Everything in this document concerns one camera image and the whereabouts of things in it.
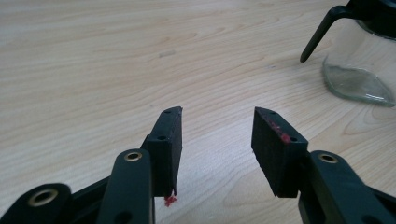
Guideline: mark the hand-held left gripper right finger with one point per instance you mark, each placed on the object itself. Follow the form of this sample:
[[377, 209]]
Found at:
[[274, 161]]

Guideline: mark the glass jar with black lid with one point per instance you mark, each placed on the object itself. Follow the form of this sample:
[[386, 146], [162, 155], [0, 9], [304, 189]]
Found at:
[[373, 12]]

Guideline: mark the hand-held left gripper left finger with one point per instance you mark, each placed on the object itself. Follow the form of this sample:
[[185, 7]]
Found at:
[[165, 155]]

